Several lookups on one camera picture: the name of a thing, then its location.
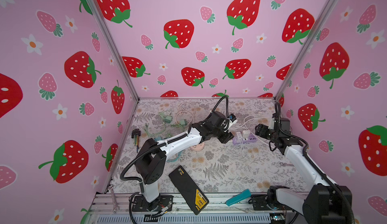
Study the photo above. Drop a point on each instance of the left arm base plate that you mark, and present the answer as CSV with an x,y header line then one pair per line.
x,y
139,204

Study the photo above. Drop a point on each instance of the teal blue usb charger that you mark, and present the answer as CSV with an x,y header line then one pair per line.
x,y
158,138

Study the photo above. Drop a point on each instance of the hex key set holder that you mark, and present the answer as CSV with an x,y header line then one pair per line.
x,y
136,133

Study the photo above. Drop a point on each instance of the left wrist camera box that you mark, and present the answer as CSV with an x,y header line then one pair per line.
x,y
232,119

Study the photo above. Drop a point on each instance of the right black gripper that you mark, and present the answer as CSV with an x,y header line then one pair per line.
x,y
263,128

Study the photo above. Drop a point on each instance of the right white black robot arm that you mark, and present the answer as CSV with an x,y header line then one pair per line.
x,y
327,202

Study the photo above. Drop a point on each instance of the round pink power socket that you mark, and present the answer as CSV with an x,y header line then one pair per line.
x,y
198,147

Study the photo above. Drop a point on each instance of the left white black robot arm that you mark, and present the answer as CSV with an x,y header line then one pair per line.
x,y
151,158

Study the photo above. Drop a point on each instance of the black rectangular case yellow label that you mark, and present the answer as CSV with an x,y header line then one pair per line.
x,y
193,195

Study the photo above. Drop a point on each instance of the aluminium front rail frame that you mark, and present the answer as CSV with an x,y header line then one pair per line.
x,y
116,209

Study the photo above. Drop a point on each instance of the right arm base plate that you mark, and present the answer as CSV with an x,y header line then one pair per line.
x,y
260,203

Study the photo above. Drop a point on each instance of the teal plastic handle tool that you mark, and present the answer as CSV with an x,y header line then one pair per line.
x,y
238,198

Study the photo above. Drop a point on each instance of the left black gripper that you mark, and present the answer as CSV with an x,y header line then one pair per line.
x,y
226,137

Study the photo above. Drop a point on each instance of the purple white power strip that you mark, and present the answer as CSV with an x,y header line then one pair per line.
x,y
251,139

